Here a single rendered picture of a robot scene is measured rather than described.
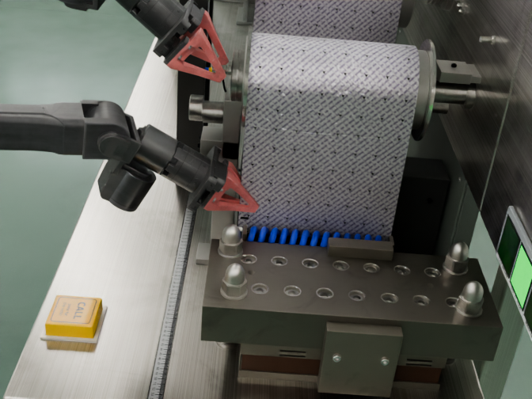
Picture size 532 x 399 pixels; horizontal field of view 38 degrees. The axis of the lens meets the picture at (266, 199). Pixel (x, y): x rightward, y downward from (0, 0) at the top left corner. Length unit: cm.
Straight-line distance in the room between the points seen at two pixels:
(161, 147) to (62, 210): 209
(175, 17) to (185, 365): 49
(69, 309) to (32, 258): 173
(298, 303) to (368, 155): 24
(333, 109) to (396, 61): 11
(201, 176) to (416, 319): 36
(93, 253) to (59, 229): 172
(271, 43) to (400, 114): 21
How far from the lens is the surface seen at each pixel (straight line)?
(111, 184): 114
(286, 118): 110
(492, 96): 109
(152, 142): 111
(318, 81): 108
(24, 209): 321
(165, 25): 108
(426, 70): 112
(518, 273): 92
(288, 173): 114
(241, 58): 111
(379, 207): 118
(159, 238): 138
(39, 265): 288
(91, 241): 138
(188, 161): 111
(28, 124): 107
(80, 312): 119
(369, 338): 104
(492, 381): 162
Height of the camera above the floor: 167
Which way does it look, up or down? 31 degrees down
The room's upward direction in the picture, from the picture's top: 5 degrees clockwise
